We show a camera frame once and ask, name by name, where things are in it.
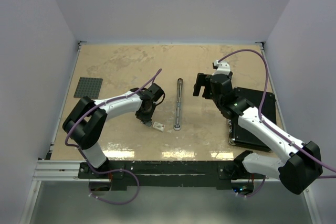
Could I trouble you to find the white staple box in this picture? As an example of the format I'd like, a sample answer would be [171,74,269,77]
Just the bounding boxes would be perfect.
[152,122,165,132]

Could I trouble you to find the silver black stapler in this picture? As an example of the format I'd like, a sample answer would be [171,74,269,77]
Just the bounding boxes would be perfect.
[173,78,183,131]

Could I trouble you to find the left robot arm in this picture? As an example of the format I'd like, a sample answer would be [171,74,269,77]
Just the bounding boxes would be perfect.
[62,83,165,178]

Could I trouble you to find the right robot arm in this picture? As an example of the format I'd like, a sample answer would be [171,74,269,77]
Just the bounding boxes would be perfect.
[193,73,323,195]

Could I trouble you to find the black case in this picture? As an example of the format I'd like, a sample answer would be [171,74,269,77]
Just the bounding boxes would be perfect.
[227,87,278,153]

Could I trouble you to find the grey lego baseplate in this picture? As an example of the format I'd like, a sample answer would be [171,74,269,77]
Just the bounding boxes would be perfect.
[73,77,103,100]

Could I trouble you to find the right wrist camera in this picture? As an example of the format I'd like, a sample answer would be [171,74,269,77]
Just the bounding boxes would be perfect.
[213,60,231,75]

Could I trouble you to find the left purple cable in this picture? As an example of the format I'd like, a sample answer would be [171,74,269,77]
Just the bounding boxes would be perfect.
[64,68,163,156]

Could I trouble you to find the black base frame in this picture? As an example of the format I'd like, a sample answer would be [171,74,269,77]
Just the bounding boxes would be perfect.
[78,161,252,191]

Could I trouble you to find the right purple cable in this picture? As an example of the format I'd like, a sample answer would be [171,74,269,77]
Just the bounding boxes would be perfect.
[217,48,336,174]

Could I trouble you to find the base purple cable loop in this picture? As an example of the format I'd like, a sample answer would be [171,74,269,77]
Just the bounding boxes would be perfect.
[88,167,144,206]

